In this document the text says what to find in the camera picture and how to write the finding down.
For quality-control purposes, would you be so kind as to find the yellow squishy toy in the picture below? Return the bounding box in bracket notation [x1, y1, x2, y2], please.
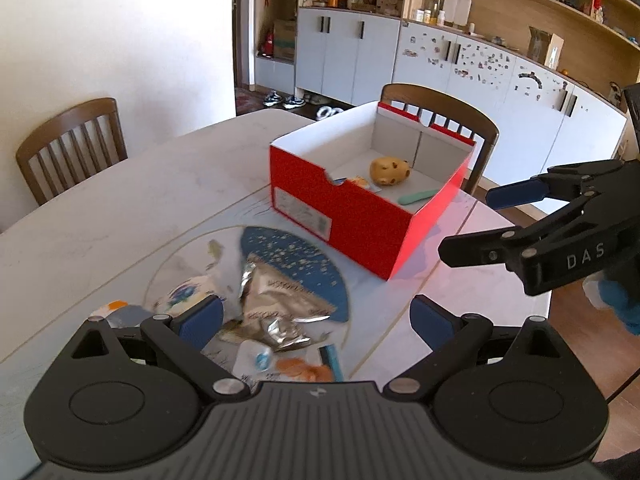
[369, 156, 411, 187]

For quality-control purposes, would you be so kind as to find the white tall cabinet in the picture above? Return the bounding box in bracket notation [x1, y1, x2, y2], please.
[295, 7, 403, 108]

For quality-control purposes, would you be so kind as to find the white marble desktop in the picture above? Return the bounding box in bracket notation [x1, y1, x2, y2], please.
[0, 107, 553, 401]

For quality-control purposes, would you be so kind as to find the white blue-dot packet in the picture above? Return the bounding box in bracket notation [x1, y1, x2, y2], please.
[235, 340, 275, 381]

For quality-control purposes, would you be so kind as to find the brown cardboard box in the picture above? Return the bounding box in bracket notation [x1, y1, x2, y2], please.
[272, 19, 297, 61]

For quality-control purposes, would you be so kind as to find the white sticker covered cabinet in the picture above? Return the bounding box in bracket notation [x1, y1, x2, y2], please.
[392, 22, 628, 186]

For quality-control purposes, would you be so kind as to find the brown paper box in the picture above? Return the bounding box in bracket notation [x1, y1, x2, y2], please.
[528, 26, 565, 68]

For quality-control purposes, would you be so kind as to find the silver foil packet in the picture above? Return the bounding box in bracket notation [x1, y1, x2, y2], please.
[220, 255, 331, 353]

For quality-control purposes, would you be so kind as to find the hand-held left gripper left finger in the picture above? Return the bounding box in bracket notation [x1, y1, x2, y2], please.
[62, 294, 251, 402]

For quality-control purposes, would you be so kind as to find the dark wooden door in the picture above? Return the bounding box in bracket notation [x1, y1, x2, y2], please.
[232, 0, 256, 86]

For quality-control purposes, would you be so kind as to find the teal pen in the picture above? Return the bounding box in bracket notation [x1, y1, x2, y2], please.
[398, 188, 438, 204]

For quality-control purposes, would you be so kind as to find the white green snack bag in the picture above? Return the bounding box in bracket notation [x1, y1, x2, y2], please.
[89, 240, 246, 333]

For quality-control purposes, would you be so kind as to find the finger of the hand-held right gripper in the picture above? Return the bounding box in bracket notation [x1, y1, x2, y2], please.
[438, 194, 609, 269]
[486, 159, 627, 210]

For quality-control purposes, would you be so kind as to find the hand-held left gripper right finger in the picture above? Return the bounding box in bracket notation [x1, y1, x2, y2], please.
[382, 294, 581, 403]

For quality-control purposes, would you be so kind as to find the black cable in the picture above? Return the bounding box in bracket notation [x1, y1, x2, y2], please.
[606, 350, 640, 402]

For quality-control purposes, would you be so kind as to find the red cardboard box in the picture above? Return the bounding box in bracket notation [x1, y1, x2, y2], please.
[269, 100, 476, 281]

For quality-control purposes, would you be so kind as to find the wooden shelf unit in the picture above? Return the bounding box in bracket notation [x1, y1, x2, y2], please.
[400, 0, 640, 106]

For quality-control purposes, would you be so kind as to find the wooden chair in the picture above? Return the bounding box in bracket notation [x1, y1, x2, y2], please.
[15, 97, 128, 206]
[380, 83, 501, 196]

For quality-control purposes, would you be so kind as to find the person's right hand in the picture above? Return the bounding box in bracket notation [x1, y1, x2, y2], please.
[582, 271, 640, 337]

